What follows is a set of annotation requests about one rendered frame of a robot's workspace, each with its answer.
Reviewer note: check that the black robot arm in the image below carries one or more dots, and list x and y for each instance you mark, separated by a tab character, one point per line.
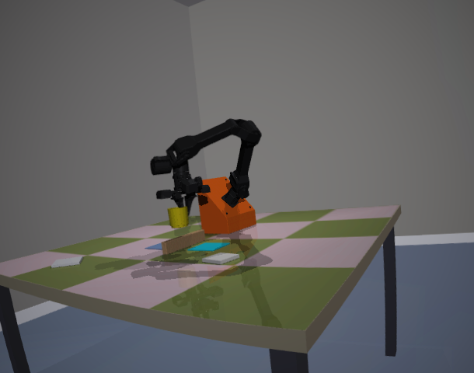
188	146

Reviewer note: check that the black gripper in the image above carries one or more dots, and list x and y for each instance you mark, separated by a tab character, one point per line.
177	196

